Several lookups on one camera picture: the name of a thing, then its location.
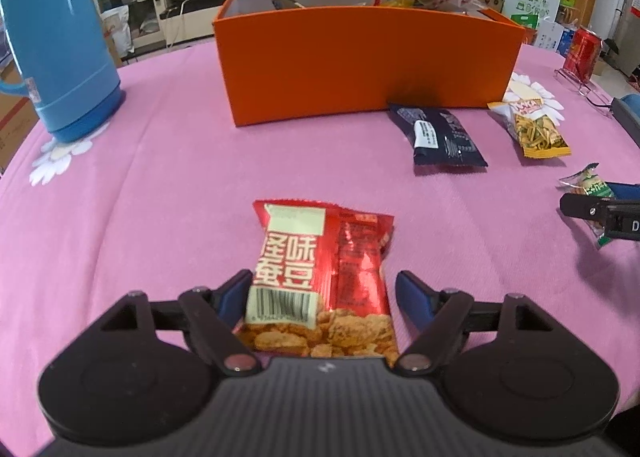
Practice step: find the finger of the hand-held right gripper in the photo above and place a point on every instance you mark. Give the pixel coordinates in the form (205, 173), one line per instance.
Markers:
(582, 207)
(625, 191)

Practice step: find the red snack packet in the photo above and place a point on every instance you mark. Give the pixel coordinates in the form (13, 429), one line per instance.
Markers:
(350, 262)

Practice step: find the small green snack packet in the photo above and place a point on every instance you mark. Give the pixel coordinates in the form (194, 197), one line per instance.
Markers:
(590, 184)

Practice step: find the yellow snack packet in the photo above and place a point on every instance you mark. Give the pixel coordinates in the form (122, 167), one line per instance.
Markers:
(537, 129)

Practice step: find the dark blue case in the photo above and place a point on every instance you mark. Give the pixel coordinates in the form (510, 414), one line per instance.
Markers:
(627, 117)

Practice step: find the white plastic bag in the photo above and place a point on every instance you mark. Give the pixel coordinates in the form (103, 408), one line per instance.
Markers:
(119, 29)

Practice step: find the navy snack packet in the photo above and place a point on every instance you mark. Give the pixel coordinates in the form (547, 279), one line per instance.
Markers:
(440, 137)

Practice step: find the red drink can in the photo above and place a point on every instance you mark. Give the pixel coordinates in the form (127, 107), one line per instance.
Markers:
(582, 52)

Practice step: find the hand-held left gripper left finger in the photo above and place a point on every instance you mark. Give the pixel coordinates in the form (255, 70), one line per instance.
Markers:
(235, 294)

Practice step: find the eyeglasses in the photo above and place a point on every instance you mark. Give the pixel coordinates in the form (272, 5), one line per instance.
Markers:
(585, 87)

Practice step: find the large cardboard box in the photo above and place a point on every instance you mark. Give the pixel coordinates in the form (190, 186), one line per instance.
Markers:
(12, 122)

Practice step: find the orange box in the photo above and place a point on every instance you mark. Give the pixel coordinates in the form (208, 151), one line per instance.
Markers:
(360, 62)

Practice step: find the pink tablecloth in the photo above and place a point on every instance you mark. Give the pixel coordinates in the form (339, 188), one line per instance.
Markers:
(150, 187)

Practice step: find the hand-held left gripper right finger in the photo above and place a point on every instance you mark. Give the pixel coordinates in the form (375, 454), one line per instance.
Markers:
(412, 294)

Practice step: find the blue thermos jug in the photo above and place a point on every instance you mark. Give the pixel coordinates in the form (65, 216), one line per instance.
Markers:
(55, 47)

